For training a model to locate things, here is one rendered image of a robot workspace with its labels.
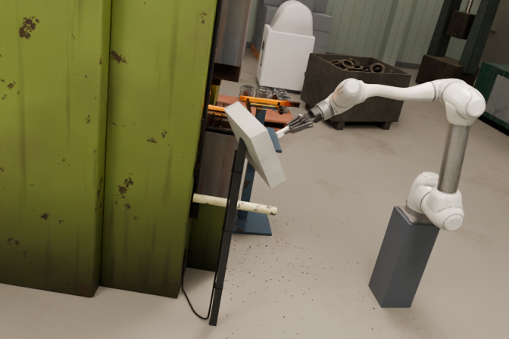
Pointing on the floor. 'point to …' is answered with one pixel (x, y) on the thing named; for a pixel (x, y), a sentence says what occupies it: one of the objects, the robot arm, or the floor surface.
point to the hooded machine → (286, 48)
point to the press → (464, 20)
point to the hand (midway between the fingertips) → (282, 132)
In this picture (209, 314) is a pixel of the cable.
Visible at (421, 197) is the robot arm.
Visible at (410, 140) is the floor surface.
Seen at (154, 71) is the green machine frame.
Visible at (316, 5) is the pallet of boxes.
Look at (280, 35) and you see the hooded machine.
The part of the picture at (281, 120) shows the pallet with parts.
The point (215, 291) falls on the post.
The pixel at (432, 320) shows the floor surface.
